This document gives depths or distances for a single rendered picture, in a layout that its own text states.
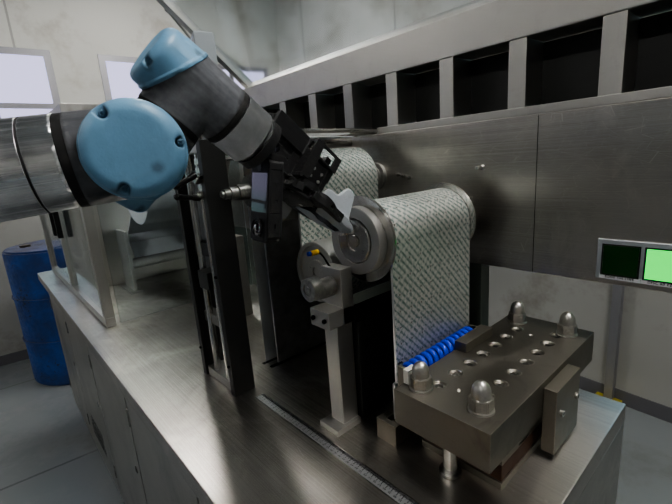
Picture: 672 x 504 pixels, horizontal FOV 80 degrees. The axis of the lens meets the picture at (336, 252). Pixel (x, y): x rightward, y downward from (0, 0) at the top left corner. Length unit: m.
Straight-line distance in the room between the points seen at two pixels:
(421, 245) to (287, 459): 0.43
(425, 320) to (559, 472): 0.30
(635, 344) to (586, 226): 1.80
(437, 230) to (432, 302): 0.13
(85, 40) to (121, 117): 3.78
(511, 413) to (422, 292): 0.24
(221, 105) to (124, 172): 0.19
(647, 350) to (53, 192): 2.52
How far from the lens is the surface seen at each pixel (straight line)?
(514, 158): 0.87
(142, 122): 0.34
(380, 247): 0.64
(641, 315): 2.54
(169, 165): 0.34
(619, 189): 0.82
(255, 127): 0.52
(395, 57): 1.05
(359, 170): 0.93
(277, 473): 0.75
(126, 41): 4.17
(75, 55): 4.08
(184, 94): 0.49
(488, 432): 0.60
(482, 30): 0.93
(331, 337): 0.73
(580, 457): 0.81
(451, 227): 0.78
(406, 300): 0.70
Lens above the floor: 1.39
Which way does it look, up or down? 13 degrees down
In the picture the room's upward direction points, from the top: 4 degrees counter-clockwise
